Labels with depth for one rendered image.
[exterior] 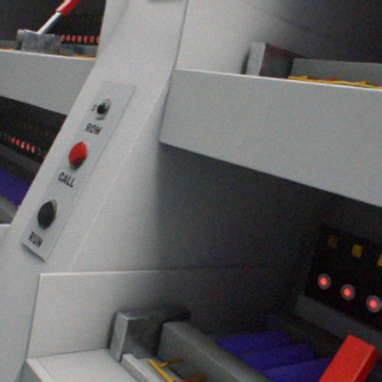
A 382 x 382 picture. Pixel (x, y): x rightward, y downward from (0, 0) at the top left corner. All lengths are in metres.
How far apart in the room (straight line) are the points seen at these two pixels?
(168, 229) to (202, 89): 0.10
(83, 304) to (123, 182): 0.08
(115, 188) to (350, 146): 0.15
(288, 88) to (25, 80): 0.32
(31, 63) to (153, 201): 0.23
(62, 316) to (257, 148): 0.15
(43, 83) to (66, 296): 0.22
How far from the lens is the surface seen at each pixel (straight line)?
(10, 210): 0.56
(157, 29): 0.36
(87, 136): 0.36
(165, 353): 0.34
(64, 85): 0.45
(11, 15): 1.03
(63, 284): 0.32
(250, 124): 0.27
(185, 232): 0.36
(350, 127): 0.23
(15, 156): 0.87
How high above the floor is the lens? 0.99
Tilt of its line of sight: 5 degrees up
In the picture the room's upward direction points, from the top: 27 degrees clockwise
